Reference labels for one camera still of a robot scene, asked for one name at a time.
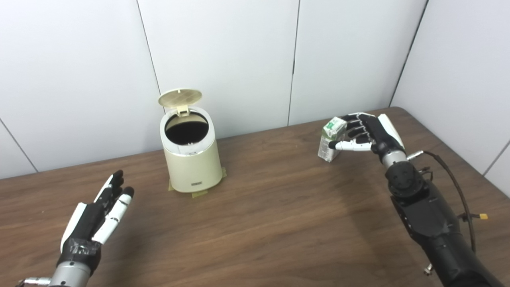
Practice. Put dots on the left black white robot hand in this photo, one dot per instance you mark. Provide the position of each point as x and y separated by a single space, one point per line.
85 223

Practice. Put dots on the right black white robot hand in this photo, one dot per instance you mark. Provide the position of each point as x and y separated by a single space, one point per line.
378 133

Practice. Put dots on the white green milk carton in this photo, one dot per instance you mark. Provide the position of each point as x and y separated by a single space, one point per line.
328 137

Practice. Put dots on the round cream bin lid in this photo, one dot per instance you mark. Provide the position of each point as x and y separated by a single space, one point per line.
179 97

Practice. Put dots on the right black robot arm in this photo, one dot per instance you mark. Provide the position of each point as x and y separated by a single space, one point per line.
430 215

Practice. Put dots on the cream-colored cylindrical bin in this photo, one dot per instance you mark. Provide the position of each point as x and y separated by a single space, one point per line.
193 167

